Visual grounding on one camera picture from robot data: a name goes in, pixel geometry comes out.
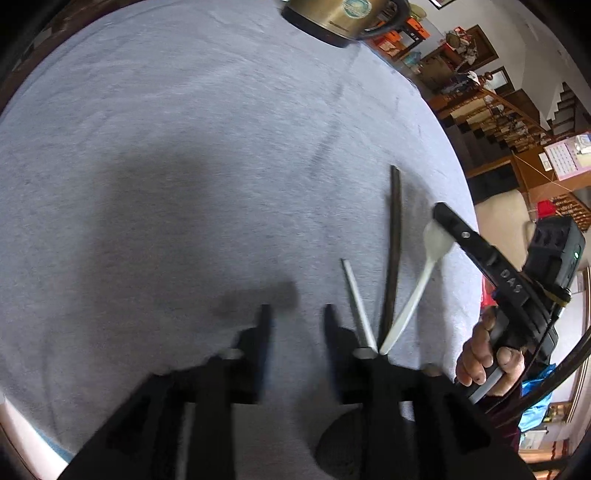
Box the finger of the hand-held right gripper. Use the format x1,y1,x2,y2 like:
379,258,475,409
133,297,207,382
433,202,530,308

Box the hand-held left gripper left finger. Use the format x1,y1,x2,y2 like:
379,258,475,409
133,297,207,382
60,304,273,480

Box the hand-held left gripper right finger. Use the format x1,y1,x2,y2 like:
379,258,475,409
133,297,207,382
324,304,532,480

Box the white plastic spoon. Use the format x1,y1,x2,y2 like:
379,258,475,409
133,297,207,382
378,220,455,355

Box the white chopstick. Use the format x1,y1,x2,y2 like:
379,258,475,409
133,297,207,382
341,258,377,348

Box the brown wooden chopstick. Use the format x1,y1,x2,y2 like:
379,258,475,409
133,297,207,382
379,165,402,344

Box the metal utensil holder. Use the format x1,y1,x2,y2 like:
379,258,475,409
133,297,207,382
315,406,372,478

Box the person's right forearm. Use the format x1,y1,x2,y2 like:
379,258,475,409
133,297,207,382
487,385,526,446

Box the person's right hand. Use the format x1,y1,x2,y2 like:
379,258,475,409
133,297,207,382
455,318,527,398

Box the beige sofa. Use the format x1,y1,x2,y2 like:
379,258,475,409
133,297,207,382
475,191,539,278

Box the wooden stair railing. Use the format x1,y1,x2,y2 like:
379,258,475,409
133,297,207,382
434,83,555,153

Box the blue plastic bag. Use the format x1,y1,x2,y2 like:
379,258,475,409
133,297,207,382
519,364,557,432

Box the grey tablecloth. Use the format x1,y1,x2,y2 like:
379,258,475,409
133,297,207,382
0,0,483,464

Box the orange cardboard boxes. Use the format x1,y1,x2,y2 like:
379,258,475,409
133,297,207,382
373,34,407,58

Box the blue table cover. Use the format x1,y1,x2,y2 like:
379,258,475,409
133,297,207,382
28,425,75,462

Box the gold electric kettle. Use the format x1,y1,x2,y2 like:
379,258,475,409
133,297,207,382
281,0,411,49

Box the black cable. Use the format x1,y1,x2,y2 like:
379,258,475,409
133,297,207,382
480,325,591,416

